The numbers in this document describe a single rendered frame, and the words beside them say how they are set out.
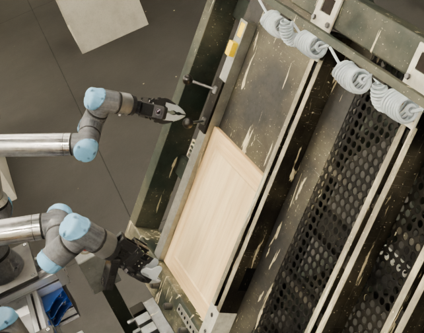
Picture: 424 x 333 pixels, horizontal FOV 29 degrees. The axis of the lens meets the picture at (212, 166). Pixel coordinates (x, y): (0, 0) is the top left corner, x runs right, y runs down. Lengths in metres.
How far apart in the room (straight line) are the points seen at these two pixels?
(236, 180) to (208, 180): 0.18
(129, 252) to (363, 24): 0.89
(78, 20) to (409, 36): 4.74
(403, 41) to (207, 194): 1.07
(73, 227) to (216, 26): 1.13
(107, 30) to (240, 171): 4.08
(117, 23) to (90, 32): 0.23
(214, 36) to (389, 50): 1.06
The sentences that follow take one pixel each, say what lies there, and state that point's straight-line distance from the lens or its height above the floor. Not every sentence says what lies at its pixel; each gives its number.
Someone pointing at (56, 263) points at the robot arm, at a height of 1.54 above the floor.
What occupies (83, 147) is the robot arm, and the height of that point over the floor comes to 1.54.
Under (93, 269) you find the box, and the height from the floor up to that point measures 0.87.
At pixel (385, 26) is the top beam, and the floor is 1.85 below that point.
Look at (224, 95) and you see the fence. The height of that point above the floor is 1.42.
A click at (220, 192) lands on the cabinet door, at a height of 1.20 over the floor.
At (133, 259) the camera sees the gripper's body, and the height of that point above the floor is 1.45.
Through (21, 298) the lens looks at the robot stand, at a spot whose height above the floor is 0.95.
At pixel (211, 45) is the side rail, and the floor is 1.48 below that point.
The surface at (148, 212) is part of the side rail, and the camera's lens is 3.29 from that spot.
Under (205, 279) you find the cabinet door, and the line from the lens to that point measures 2.87.
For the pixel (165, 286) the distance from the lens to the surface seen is 3.04.
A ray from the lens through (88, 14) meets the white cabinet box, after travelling 6.61.
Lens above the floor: 2.96
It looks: 37 degrees down
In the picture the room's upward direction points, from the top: 21 degrees counter-clockwise
